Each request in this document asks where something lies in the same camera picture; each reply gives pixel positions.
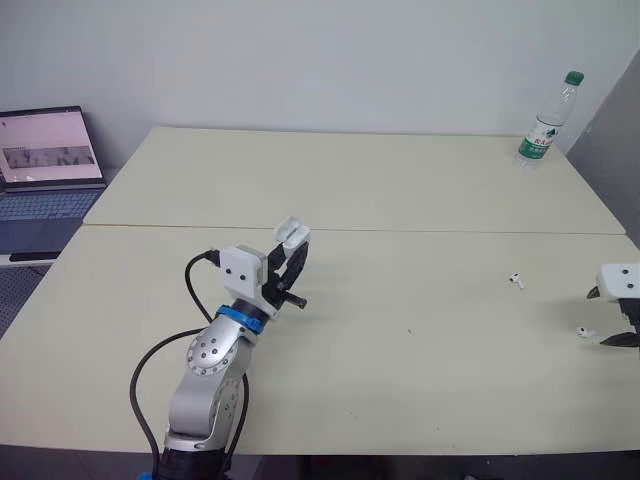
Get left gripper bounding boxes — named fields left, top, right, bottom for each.
left=259, top=240, right=312, bottom=312

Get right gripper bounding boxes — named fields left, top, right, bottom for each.
left=585, top=283, right=640, bottom=348

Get white earbud case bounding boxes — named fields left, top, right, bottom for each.
left=272, top=215, right=312, bottom=252

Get open laptop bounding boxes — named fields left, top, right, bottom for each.
left=0, top=105, right=109, bottom=265

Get clear green-capped water bottle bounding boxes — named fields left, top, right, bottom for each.
left=511, top=70, right=586, bottom=172

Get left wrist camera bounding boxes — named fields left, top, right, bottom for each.
left=220, top=243, right=267, bottom=302

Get black cable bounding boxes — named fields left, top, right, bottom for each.
left=221, top=372, right=252, bottom=480
left=129, top=248, right=221, bottom=480

